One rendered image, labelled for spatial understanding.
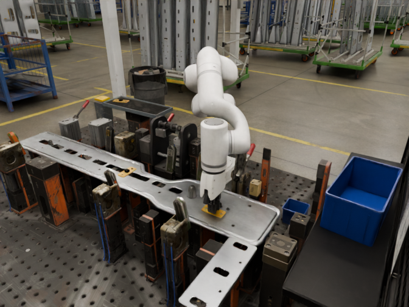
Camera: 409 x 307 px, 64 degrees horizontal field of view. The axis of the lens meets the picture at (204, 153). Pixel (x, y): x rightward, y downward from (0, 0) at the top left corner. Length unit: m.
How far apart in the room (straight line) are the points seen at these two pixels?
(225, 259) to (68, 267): 0.73
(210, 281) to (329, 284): 0.31
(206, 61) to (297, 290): 0.78
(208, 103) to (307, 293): 0.62
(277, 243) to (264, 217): 0.20
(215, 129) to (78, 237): 0.92
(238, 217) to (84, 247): 0.73
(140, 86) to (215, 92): 3.24
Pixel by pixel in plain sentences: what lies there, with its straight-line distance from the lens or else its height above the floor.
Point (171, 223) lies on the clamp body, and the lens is 1.08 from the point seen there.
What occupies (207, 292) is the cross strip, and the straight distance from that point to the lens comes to 0.95.
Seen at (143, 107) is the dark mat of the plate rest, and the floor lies 1.16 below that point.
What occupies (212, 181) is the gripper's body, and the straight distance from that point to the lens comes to 1.06.
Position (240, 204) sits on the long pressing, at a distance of 1.24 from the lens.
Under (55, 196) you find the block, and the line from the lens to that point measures 1.65.
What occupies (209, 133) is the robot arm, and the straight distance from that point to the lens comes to 0.99.
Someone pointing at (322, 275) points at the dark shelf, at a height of 1.03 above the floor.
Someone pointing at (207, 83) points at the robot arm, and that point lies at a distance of 1.13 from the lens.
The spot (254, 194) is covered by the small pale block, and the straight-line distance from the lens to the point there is 1.26.
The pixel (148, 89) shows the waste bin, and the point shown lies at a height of 0.53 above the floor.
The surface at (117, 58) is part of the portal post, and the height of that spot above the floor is 0.71.
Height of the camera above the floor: 1.73
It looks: 27 degrees down
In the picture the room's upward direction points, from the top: straight up
